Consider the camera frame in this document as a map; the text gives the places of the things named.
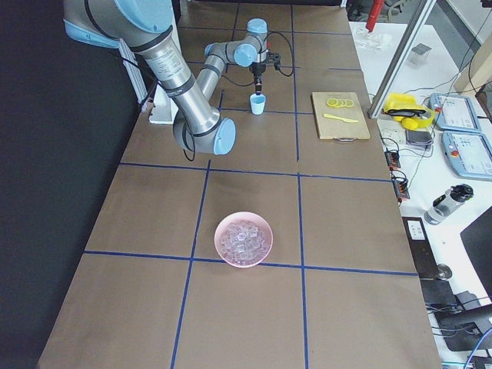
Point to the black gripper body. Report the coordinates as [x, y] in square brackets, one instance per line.
[257, 71]

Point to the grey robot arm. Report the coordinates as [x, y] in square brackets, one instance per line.
[146, 27]

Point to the light blue plastic cup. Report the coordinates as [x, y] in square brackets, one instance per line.
[257, 103]

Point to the pile of ice cubes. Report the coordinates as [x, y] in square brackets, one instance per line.
[243, 244]

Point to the yellow plastic knife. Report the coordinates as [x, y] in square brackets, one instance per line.
[339, 118]

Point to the lemon slice top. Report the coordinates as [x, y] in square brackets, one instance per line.
[331, 102]

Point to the bamboo cutting board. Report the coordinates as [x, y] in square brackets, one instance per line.
[329, 129]

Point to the crumpled clear plastic wrap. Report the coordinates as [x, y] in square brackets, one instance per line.
[365, 39]

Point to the red object at edge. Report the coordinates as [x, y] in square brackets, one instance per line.
[374, 14]

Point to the white power strip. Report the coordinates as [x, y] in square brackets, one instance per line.
[394, 135]

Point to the yellow cloth bag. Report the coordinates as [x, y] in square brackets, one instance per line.
[404, 109]

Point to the orange black adapter box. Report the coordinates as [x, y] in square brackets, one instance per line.
[393, 159]

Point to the pink bowl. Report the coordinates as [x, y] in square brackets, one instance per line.
[244, 216]

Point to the grey pouch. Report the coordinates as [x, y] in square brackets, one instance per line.
[419, 138]

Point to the upper blue teach pendant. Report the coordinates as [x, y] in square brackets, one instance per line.
[454, 112]

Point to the blue teach pendant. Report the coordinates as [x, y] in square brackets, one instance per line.
[454, 112]
[469, 154]

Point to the clear water bottle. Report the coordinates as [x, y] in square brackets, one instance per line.
[452, 199]

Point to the lower blue teach pendant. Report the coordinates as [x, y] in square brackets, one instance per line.
[469, 154]

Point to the black monitor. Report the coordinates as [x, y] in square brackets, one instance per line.
[476, 239]

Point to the aluminium frame post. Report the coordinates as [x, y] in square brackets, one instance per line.
[417, 21]

